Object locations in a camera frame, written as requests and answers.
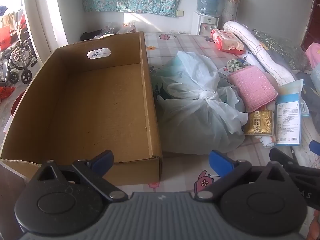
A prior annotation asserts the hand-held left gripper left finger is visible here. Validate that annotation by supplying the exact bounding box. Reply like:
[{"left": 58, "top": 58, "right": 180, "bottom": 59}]
[{"left": 30, "top": 149, "right": 128, "bottom": 202}]

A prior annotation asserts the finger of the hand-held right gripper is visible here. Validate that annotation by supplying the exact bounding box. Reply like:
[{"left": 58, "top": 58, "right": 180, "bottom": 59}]
[
  {"left": 309, "top": 141, "right": 320, "bottom": 157},
  {"left": 269, "top": 147, "right": 302, "bottom": 166}
]

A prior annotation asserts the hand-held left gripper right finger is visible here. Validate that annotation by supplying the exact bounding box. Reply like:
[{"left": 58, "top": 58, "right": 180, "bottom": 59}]
[{"left": 194, "top": 150, "right": 293, "bottom": 202}]

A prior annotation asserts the brown cardboard box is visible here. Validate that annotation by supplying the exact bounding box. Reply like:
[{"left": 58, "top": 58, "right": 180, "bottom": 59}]
[{"left": 0, "top": 31, "right": 163, "bottom": 187}]

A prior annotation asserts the blue and white box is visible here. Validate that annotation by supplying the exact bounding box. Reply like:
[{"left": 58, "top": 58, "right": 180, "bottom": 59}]
[{"left": 275, "top": 93, "right": 302, "bottom": 146}]

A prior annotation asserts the gold tissue packet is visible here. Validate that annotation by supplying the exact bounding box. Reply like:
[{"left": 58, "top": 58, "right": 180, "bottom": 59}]
[{"left": 243, "top": 109, "right": 274, "bottom": 136}]

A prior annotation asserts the white plastic bag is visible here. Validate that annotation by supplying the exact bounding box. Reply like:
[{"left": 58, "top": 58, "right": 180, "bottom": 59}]
[{"left": 151, "top": 51, "right": 249, "bottom": 154}]

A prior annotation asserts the pink folded towel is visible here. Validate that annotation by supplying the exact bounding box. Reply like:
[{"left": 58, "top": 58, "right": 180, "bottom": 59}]
[{"left": 228, "top": 65, "right": 279, "bottom": 112}]

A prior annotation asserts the green floral scrunchie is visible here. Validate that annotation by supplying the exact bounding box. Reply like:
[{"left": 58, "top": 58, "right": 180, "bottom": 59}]
[{"left": 226, "top": 58, "right": 250, "bottom": 73}]

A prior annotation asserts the dark floral pillow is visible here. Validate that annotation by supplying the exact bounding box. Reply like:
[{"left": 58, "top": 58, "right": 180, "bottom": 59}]
[{"left": 251, "top": 29, "right": 313, "bottom": 72}]

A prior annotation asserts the printed bed sheet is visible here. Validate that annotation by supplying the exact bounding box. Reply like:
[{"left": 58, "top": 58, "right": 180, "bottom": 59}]
[{"left": 144, "top": 31, "right": 320, "bottom": 198}]

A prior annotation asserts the red and pink wipes pack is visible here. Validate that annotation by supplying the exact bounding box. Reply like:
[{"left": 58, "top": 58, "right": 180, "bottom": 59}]
[{"left": 210, "top": 29, "right": 245, "bottom": 53}]

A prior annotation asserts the black cloth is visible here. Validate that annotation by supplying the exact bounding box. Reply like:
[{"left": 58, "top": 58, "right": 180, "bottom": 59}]
[{"left": 80, "top": 29, "right": 103, "bottom": 41}]

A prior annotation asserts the brown wooden cabinet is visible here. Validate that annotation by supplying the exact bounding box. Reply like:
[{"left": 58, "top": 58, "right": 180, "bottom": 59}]
[{"left": 301, "top": 0, "right": 320, "bottom": 51}]

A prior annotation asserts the clear plastic bag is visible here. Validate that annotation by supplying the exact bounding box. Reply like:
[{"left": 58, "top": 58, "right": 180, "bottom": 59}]
[{"left": 100, "top": 20, "right": 135, "bottom": 34}]

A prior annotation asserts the wheelchair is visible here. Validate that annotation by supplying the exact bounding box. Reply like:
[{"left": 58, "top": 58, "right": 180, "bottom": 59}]
[{"left": 0, "top": 35, "right": 38, "bottom": 84}]

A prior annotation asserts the white water dispenser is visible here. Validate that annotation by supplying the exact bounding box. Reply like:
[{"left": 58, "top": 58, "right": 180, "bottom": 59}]
[{"left": 191, "top": 11, "right": 220, "bottom": 36}]

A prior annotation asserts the floral paper roll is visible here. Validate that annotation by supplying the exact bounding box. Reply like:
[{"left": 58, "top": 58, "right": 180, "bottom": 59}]
[{"left": 221, "top": 0, "right": 242, "bottom": 29}]

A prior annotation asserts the red bag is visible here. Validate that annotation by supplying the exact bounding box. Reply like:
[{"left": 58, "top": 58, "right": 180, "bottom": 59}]
[{"left": 0, "top": 26, "right": 12, "bottom": 50}]

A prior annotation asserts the blue water bottle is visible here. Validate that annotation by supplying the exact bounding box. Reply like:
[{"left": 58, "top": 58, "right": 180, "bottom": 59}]
[{"left": 196, "top": 0, "right": 224, "bottom": 18}]

